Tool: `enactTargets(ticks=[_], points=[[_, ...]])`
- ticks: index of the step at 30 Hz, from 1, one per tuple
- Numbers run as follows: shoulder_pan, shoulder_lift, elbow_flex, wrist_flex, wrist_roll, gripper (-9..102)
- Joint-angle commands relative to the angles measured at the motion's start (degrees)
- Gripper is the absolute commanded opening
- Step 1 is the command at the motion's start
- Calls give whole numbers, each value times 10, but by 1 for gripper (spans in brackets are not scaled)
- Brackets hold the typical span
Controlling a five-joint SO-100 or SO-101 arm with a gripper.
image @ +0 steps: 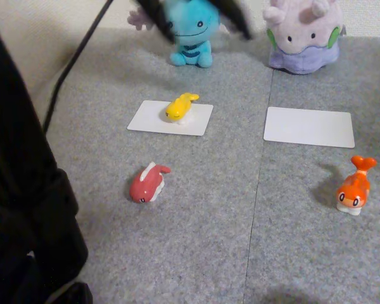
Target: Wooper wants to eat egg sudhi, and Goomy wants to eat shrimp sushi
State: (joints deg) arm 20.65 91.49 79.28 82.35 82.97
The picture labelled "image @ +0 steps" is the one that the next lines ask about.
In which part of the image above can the yellow egg sushi toy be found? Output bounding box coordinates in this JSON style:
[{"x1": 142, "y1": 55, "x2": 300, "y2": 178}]
[{"x1": 160, "y1": 92, "x2": 200, "y2": 125}]

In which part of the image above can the orange shrimp sushi toy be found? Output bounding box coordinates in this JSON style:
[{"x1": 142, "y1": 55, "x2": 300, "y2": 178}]
[{"x1": 336, "y1": 155, "x2": 377, "y2": 216}]

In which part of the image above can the blue Wooper plush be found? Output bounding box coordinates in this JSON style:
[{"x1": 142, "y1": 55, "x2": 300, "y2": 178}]
[{"x1": 127, "y1": 0, "x2": 224, "y2": 69}]

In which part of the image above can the purple Goomy plush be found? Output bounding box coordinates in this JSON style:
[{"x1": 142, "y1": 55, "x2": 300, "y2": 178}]
[{"x1": 262, "y1": 0, "x2": 346, "y2": 75}]

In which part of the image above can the red tuna sushi toy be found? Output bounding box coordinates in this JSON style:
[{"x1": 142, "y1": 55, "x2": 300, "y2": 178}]
[{"x1": 129, "y1": 161, "x2": 172, "y2": 204}]

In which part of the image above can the white rectangular card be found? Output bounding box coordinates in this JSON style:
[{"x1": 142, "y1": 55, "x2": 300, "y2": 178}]
[
  {"x1": 263, "y1": 106, "x2": 356, "y2": 149},
  {"x1": 127, "y1": 99, "x2": 214, "y2": 137}
]

